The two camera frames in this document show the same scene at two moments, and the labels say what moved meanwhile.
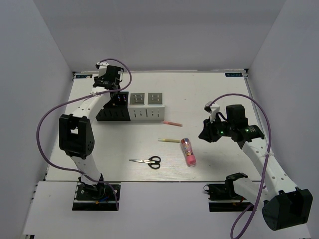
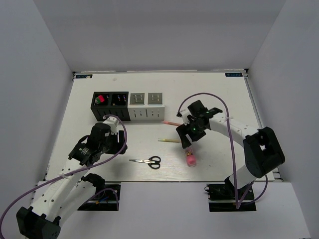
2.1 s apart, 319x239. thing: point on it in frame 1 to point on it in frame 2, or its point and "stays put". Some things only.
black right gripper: x=208 y=133 to x=183 y=130
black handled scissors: x=152 y=162 stays put
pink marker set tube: x=191 y=158 stays put
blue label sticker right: x=233 y=74 stays put
